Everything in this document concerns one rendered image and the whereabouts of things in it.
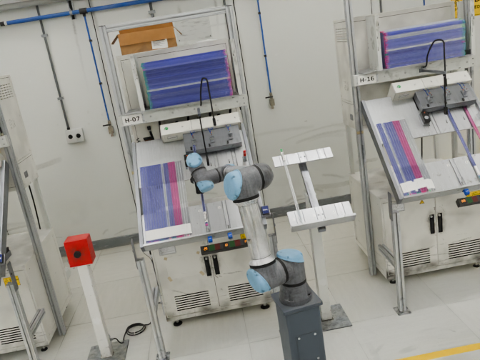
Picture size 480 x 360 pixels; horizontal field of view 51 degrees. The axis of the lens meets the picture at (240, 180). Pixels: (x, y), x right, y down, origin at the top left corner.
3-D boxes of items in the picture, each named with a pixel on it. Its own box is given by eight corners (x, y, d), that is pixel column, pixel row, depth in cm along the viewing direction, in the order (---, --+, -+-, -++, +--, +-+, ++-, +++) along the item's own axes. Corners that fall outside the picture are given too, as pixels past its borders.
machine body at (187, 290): (275, 309, 322) (261, 221, 305) (168, 330, 319) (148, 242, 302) (261, 266, 385) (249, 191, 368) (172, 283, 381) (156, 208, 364)
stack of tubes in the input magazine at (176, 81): (233, 95, 298) (226, 48, 290) (149, 109, 295) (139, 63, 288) (232, 93, 310) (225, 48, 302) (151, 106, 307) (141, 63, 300)
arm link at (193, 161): (190, 170, 240) (183, 155, 243) (192, 176, 251) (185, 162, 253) (204, 163, 241) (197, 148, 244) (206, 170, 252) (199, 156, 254)
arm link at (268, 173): (282, 157, 213) (228, 158, 256) (261, 164, 208) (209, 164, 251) (288, 183, 215) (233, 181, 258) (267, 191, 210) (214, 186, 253)
